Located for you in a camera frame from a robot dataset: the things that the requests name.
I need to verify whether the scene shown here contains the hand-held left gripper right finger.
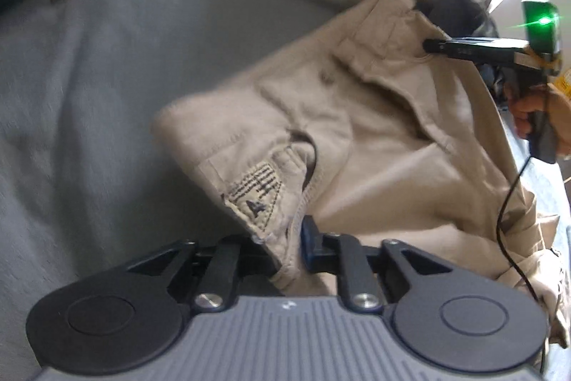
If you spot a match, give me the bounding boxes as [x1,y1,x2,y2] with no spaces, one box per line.
[300,215,452,312]

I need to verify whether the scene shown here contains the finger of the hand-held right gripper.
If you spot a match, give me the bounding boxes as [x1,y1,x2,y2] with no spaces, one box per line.
[422,36,528,64]

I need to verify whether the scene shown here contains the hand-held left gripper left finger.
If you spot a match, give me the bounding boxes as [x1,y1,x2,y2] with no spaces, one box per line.
[126,234,278,314]

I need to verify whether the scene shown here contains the beige pants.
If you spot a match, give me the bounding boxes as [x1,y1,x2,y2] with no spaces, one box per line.
[152,0,571,347]

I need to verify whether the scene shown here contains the person's right hand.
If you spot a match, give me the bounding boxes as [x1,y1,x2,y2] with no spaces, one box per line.
[505,84,571,139]

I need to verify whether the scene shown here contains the dark clothing pile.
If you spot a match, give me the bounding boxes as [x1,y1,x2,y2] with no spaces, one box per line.
[413,0,509,105]

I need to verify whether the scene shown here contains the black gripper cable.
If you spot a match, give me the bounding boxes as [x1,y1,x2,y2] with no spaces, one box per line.
[496,155,552,375]

